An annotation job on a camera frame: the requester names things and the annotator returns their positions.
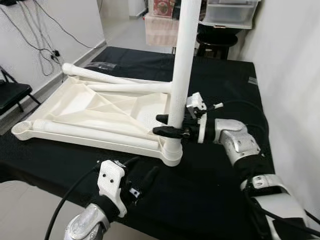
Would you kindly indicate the black folding chair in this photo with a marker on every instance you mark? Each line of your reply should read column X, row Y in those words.
column 12, row 92

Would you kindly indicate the red printed box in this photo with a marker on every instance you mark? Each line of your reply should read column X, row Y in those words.
column 164, row 7

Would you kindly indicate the grey tape patch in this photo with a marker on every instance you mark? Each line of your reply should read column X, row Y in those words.
column 253, row 81

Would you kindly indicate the black power strip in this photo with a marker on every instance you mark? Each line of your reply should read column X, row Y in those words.
column 9, row 2

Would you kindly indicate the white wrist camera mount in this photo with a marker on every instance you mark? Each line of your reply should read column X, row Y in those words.
column 111, row 182
column 196, row 102

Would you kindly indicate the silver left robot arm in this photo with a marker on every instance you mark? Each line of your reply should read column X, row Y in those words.
column 87, row 225

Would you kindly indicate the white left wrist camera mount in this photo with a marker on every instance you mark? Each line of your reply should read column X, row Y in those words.
column 111, row 182

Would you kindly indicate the white plastic table leg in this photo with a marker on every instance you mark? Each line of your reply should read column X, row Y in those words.
column 130, row 87
column 90, row 133
column 182, row 60
column 100, row 75

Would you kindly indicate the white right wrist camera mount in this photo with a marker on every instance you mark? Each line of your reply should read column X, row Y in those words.
column 196, row 102

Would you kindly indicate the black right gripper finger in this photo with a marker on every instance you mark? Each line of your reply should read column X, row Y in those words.
column 164, row 119
column 172, row 132

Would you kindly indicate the clear plastic bag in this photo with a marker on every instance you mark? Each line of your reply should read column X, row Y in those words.
column 104, row 65

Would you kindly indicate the clear plastic storage box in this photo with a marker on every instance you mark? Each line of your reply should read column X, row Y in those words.
column 230, row 12

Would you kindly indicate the black tablecloth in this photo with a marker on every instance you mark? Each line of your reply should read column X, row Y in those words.
column 210, row 200

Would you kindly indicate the black power adapter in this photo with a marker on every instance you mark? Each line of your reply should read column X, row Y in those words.
column 56, row 52

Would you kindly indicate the white plastic children table top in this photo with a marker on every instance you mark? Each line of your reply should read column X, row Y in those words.
column 90, row 107

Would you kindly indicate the beige cloth covered side table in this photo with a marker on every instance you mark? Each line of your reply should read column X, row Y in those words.
column 160, row 32

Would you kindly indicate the black bowl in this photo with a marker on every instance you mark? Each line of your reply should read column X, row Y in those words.
column 220, row 31

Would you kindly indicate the black round stool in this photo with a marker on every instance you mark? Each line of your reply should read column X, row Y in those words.
column 217, row 39

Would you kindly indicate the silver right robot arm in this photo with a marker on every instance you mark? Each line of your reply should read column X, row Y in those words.
column 240, row 140

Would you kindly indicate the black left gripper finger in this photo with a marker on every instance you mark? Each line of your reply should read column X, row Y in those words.
column 151, row 177
column 139, row 164

